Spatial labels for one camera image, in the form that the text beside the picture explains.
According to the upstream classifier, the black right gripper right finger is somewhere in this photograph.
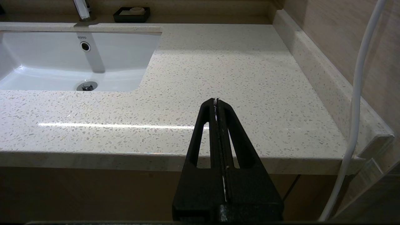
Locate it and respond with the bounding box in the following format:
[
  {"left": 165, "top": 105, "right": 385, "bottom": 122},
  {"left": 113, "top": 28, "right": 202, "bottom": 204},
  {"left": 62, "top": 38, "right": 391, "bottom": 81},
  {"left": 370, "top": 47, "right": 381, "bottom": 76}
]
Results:
[{"left": 217, "top": 98, "right": 283, "bottom": 222}]

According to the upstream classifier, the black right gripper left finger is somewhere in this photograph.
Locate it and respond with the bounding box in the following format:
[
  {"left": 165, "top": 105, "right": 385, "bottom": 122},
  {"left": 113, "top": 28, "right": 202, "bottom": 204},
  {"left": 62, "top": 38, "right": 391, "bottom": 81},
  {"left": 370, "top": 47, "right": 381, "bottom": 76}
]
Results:
[{"left": 172, "top": 98, "right": 225, "bottom": 222}]

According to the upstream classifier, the wooden vanity cabinet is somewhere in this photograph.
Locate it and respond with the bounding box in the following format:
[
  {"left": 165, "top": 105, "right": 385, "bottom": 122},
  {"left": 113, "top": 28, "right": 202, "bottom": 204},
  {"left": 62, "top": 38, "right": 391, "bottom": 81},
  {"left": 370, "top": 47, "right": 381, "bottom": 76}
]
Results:
[{"left": 0, "top": 165, "right": 341, "bottom": 223}]

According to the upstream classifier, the clear glass partition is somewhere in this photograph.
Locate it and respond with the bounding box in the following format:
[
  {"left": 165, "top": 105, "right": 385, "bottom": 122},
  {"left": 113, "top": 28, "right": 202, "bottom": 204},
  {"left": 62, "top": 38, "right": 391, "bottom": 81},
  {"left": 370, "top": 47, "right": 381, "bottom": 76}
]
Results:
[{"left": 330, "top": 133, "right": 400, "bottom": 224}]

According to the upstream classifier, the speckled stone backsplash ledge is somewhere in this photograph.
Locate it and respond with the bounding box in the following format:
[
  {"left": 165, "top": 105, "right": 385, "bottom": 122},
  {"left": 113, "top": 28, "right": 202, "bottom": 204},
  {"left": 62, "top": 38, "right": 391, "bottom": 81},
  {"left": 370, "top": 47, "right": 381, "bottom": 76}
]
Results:
[{"left": 272, "top": 9, "right": 395, "bottom": 158}]

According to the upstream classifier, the chrome sink drain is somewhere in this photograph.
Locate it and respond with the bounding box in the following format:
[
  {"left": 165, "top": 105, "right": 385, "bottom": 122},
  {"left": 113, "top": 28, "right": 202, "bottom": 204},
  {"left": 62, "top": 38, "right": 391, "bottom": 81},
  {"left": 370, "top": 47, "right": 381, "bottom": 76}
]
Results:
[{"left": 77, "top": 81, "right": 98, "bottom": 91}]

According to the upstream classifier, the black soap dish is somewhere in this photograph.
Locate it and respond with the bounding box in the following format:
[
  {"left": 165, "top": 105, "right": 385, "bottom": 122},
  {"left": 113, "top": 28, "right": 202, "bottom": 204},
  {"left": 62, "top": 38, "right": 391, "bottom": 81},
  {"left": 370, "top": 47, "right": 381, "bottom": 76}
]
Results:
[{"left": 113, "top": 7, "right": 151, "bottom": 23}]

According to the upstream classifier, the round white soap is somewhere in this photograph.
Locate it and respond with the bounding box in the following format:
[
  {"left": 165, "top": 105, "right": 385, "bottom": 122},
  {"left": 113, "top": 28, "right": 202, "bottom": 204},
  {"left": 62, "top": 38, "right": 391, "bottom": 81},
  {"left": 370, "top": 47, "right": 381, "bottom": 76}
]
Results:
[{"left": 120, "top": 7, "right": 146, "bottom": 15}]

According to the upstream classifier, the white sink basin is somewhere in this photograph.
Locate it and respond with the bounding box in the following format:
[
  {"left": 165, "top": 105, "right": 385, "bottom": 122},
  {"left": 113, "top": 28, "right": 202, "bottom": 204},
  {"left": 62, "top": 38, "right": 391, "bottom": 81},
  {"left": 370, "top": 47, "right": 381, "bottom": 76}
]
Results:
[{"left": 0, "top": 26, "right": 163, "bottom": 92}]

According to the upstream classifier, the chrome faucet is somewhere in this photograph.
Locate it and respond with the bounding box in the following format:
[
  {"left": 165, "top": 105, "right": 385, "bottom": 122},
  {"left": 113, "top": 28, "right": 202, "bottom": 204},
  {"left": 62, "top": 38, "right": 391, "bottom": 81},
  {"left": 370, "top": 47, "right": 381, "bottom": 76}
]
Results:
[{"left": 73, "top": 0, "right": 95, "bottom": 22}]

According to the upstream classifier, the white cable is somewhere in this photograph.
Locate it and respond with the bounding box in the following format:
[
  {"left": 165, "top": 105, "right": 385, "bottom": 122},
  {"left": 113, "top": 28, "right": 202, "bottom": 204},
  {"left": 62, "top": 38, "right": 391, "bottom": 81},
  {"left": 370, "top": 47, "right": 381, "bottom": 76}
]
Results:
[{"left": 318, "top": 0, "right": 388, "bottom": 222}]

